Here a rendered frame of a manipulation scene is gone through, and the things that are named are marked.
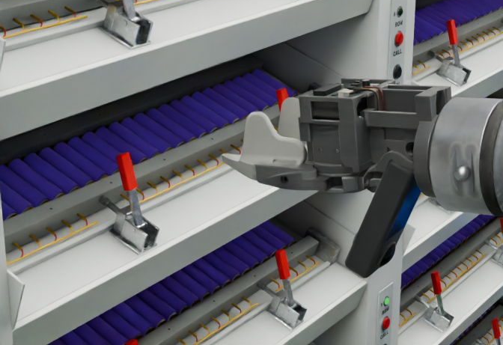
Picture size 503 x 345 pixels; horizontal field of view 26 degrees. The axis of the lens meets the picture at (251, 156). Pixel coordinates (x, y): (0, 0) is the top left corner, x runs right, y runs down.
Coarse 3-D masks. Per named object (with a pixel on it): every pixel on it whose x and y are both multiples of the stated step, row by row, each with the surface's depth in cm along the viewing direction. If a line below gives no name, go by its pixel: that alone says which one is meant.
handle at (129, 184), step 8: (128, 152) 102; (120, 160) 102; (128, 160) 102; (120, 168) 102; (128, 168) 102; (128, 176) 102; (128, 184) 102; (136, 184) 103; (128, 192) 103; (136, 192) 103; (136, 200) 103; (136, 208) 103; (136, 216) 103; (136, 224) 103
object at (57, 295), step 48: (288, 48) 140; (144, 192) 112; (192, 192) 114; (240, 192) 117; (288, 192) 123; (48, 240) 101; (96, 240) 103; (192, 240) 109; (48, 288) 95; (96, 288) 98; (144, 288) 106; (48, 336) 95
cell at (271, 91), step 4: (244, 76) 136; (248, 76) 136; (252, 76) 136; (248, 80) 136; (252, 80) 136; (256, 80) 136; (260, 80) 136; (252, 84) 136; (256, 84) 135; (260, 84) 135; (264, 84) 135; (260, 88) 135; (264, 88) 135; (268, 88) 135; (272, 88) 135; (268, 92) 135; (272, 92) 134; (272, 96) 134
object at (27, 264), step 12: (228, 168) 119; (204, 180) 116; (180, 192) 113; (144, 204) 109; (156, 204) 110; (96, 228) 103; (108, 228) 104; (72, 240) 101; (84, 240) 102; (48, 252) 98; (60, 252) 100; (24, 264) 96; (36, 264) 97
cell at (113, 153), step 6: (90, 132) 114; (84, 138) 114; (90, 138) 114; (96, 138) 114; (90, 144) 114; (96, 144) 113; (102, 144) 113; (108, 144) 114; (102, 150) 113; (108, 150) 113; (114, 150) 113; (108, 156) 113; (114, 156) 112; (132, 162) 112
